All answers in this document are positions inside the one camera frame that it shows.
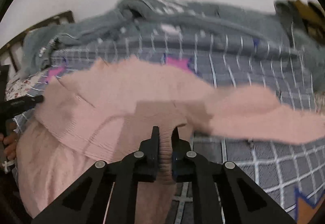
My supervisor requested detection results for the grey checked star bedsheet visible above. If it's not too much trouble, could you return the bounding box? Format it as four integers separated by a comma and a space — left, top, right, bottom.
14, 30, 324, 223

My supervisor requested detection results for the dark wooden headboard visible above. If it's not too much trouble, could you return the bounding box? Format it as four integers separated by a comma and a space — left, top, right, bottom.
1, 10, 74, 80

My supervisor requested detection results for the pink knit sweater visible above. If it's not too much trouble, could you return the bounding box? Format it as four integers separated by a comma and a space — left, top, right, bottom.
17, 56, 324, 223

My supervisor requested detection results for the brown olive clothes pile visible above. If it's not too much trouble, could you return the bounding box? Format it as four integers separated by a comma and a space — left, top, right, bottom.
274, 0, 324, 45

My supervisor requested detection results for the person's left hand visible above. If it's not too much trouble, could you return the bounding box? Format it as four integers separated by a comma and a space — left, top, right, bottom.
1, 131, 17, 160

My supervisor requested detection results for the grey-green fleece blanket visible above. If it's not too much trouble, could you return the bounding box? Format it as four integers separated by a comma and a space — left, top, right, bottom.
20, 0, 325, 93

